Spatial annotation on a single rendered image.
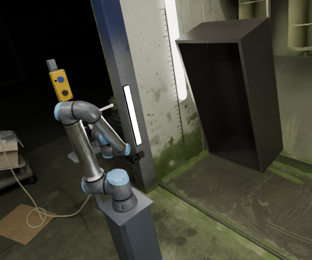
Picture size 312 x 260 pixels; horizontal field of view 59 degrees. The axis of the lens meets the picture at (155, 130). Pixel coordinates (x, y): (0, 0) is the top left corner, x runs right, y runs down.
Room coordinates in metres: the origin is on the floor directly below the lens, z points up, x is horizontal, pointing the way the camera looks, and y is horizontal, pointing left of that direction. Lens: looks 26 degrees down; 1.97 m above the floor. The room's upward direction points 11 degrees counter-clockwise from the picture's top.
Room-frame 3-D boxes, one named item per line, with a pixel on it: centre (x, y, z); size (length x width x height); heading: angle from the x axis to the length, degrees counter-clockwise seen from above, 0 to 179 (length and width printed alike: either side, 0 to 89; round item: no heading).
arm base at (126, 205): (1.62, 0.33, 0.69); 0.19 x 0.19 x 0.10
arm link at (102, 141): (1.92, 0.41, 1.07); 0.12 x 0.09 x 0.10; 36
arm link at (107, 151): (1.91, 0.40, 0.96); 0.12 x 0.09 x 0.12; 71
